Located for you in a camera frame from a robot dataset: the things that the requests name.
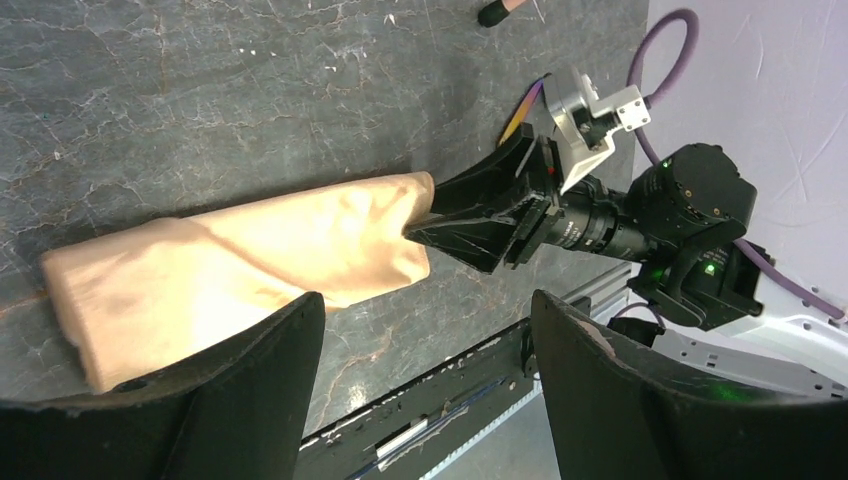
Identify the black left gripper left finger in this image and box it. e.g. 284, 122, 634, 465
1, 292, 326, 479

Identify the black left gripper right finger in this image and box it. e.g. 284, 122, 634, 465
530, 290, 847, 479

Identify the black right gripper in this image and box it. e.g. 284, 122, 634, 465
404, 124, 758, 274

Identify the iridescent rainbow knife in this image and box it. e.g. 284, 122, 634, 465
496, 72, 551, 147

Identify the peach cloth napkin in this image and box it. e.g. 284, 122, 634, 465
41, 172, 435, 393

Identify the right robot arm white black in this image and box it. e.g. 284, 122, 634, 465
404, 124, 847, 382

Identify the pink tripod stand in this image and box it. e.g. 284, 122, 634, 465
477, 0, 526, 28

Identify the aluminium frame rail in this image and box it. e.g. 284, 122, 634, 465
417, 261, 848, 480

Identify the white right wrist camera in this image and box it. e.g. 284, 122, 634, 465
542, 68, 651, 194

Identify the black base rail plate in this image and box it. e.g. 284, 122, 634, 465
293, 319, 541, 480

